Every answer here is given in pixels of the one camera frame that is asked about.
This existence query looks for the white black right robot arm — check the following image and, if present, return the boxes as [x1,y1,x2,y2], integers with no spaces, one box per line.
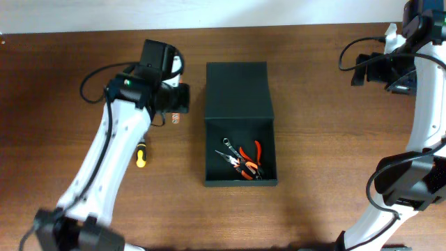
[334,0,445,250]

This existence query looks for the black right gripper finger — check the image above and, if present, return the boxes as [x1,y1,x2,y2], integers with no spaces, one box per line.
[385,70,417,96]
[351,54,371,86]

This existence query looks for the orange black handled pliers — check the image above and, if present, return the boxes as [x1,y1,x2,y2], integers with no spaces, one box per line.
[215,150,262,181]

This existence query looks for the black storage box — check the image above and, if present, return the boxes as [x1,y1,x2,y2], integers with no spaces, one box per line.
[204,62,278,187]

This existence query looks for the red handled small cutters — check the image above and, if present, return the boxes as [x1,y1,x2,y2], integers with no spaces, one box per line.
[239,140,263,178]

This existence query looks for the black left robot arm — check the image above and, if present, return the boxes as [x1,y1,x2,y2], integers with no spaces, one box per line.
[28,40,190,250]

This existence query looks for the yellow black screwdriver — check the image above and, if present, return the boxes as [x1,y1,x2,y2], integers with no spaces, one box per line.
[136,138,147,168]

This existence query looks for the silver ring spanner wrench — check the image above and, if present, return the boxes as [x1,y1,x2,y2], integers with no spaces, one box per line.
[222,138,242,158]

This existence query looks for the orange socket bit rail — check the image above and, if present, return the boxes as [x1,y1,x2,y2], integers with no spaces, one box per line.
[171,77,183,125]

